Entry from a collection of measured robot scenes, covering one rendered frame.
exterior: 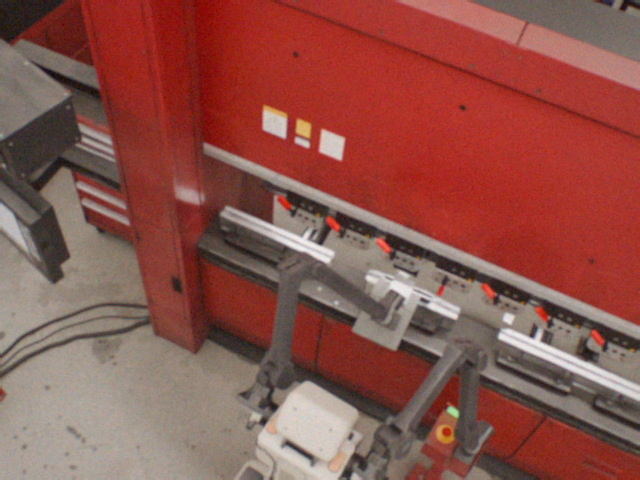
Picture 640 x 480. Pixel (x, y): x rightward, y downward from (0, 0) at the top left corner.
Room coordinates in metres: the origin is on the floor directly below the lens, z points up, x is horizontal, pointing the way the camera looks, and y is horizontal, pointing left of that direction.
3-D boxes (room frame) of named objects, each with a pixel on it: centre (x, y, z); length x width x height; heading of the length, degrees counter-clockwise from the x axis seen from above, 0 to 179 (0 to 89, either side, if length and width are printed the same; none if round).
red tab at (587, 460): (1.11, -1.26, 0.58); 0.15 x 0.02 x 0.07; 71
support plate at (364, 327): (1.46, -0.30, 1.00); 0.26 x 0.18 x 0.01; 161
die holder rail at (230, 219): (1.78, 0.17, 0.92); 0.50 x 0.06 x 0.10; 71
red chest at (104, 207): (2.42, 0.95, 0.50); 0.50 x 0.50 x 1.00; 71
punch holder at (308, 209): (1.73, 0.05, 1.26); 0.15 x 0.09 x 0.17; 71
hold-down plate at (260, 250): (1.74, 0.24, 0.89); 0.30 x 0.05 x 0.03; 71
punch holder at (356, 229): (1.67, -0.13, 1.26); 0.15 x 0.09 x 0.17; 71
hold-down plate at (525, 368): (1.34, -0.90, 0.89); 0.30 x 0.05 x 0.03; 71
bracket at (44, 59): (1.77, 0.97, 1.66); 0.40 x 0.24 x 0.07; 71
